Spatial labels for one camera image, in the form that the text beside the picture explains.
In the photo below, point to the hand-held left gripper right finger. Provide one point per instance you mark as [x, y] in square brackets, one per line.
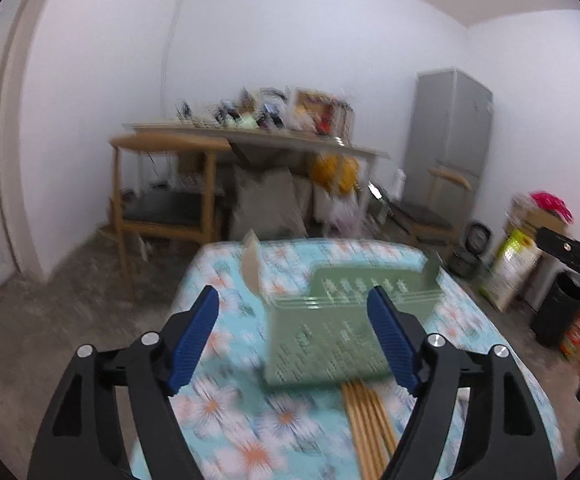
[390, 340]

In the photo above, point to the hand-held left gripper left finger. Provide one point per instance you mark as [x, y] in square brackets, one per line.
[194, 340]

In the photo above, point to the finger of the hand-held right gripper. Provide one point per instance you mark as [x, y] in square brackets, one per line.
[575, 257]

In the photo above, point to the green perforated utensil holder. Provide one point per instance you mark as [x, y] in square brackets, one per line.
[320, 350]

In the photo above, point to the cardboard box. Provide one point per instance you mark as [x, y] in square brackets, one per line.
[537, 220]

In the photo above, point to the black trash bin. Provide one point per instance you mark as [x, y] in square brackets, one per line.
[560, 310]

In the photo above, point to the pink plastic bag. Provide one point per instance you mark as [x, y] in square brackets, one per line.
[552, 205]

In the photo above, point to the yellow green sack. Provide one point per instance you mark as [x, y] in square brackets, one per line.
[512, 270]

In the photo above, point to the floral blue tablecloth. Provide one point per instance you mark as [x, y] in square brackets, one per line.
[250, 425]

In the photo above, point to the wooden chair with black seat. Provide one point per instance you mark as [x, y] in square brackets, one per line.
[169, 205]
[430, 215]

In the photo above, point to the grey cushion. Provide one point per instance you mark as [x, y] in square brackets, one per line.
[270, 205]

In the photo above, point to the white bottle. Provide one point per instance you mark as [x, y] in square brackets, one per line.
[400, 182]

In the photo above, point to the grey refrigerator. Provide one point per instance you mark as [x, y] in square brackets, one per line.
[450, 135]

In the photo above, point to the yellow plastic bag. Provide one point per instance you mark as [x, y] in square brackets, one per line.
[335, 172]

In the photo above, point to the grey desk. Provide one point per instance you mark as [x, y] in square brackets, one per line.
[290, 139]

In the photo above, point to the striped metal tin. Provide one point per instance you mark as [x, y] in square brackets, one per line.
[346, 121]

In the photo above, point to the colourful printed box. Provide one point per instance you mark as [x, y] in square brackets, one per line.
[312, 110]

